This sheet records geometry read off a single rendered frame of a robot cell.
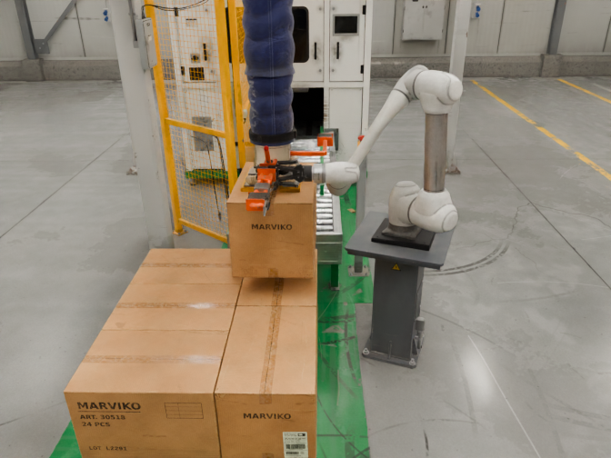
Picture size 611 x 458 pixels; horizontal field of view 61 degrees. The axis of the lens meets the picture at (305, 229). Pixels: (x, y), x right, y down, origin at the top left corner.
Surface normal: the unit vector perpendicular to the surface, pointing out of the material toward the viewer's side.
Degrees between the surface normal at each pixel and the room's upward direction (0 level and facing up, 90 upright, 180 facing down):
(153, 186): 90
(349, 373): 0
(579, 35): 90
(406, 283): 90
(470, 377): 0
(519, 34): 90
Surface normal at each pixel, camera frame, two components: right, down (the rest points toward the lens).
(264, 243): -0.04, 0.43
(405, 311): -0.36, 0.41
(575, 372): -0.01, -0.90
